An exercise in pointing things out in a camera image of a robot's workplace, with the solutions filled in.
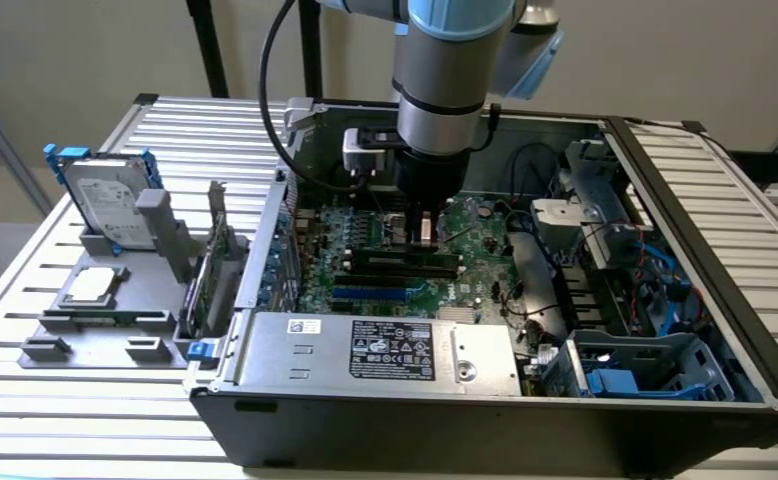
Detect metal disk bay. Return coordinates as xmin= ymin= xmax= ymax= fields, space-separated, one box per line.
xmin=530 ymin=139 xmax=658 ymax=267

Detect black frame post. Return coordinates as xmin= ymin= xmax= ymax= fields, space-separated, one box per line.
xmin=183 ymin=0 xmax=231 ymax=99
xmin=296 ymin=0 xmax=327 ymax=99

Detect thin black table cable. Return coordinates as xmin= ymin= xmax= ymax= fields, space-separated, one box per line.
xmin=623 ymin=116 xmax=766 ymax=192

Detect silver hard disk blue rails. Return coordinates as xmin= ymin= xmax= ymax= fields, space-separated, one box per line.
xmin=43 ymin=143 xmax=164 ymax=257

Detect blue plastic drive cage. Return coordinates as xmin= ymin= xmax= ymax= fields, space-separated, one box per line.
xmin=539 ymin=328 xmax=738 ymax=402

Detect grey parts rack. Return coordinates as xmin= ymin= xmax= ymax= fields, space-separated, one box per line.
xmin=19 ymin=188 xmax=251 ymax=372

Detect blue SATA wire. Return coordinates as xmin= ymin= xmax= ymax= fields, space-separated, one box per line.
xmin=627 ymin=238 xmax=704 ymax=322

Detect blue case latch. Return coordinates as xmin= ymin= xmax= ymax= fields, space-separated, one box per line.
xmin=185 ymin=338 xmax=220 ymax=362

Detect green graphics card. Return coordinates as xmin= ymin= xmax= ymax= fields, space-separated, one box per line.
xmin=179 ymin=180 xmax=231 ymax=342

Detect silver power supply unit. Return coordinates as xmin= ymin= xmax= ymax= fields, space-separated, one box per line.
xmin=216 ymin=311 xmax=524 ymax=399

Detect green RAM stick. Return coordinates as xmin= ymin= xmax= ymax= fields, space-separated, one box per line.
xmin=40 ymin=311 xmax=171 ymax=327

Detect silver chipset heatsink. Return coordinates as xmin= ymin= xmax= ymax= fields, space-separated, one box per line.
xmin=436 ymin=306 xmax=482 ymax=324

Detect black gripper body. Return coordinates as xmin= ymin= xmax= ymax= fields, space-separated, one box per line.
xmin=396 ymin=146 xmax=471 ymax=207

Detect black air shroud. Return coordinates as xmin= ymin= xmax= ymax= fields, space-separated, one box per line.
xmin=506 ymin=231 xmax=564 ymax=327

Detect black RAM slot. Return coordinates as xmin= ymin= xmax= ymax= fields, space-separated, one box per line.
xmin=331 ymin=270 xmax=460 ymax=292

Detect silver CPU chip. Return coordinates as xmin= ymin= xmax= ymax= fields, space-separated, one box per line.
xmin=67 ymin=266 xmax=121 ymax=302

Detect black open PC case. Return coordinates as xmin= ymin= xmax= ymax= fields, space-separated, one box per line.
xmin=185 ymin=96 xmax=778 ymax=469

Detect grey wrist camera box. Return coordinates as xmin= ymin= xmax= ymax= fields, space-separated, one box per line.
xmin=340 ymin=126 xmax=404 ymax=177

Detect blue expansion slot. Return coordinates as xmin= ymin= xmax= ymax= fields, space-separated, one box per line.
xmin=331 ymin=284 xmax=431 ymax=304

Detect green motherboard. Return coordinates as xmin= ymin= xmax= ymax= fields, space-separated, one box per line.
xmin=292 ymin=191 xmax=552 ymax=347

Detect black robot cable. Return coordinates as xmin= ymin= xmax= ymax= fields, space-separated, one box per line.
xmin=256 ymin=0 xmax=378 ymax=195

